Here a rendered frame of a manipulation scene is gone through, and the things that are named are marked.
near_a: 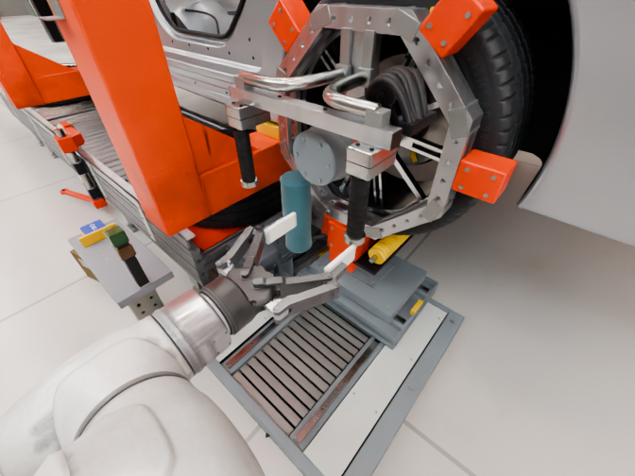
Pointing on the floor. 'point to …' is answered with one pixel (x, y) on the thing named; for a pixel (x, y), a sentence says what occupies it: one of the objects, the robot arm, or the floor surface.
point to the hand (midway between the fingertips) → (317, 238)
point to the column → (145, 305)
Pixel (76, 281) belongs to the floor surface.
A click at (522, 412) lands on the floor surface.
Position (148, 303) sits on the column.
